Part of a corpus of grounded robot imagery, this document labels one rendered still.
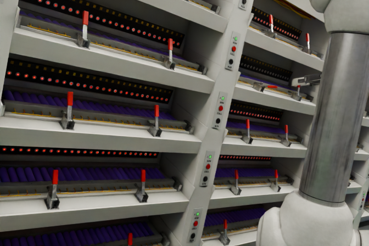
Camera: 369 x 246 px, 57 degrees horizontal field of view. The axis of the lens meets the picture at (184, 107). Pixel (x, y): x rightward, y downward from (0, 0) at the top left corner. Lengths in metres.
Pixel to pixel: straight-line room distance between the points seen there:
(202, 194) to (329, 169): 0.51
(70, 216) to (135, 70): 0.41
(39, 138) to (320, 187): 0.64
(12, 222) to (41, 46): 0.40
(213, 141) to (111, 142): 0.38
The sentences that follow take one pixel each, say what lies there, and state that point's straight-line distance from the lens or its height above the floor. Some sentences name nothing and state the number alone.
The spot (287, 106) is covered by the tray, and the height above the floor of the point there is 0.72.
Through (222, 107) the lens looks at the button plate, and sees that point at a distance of 1.13.
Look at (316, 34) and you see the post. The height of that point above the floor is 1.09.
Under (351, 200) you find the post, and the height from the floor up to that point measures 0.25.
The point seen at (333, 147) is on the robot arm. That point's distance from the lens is 0.80.
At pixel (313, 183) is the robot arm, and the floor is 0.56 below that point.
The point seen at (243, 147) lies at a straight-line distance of 1.28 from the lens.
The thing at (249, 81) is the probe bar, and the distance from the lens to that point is 1.32.
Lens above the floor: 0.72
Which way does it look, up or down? 3 degrees down
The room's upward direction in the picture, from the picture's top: 12 degrees clockwise
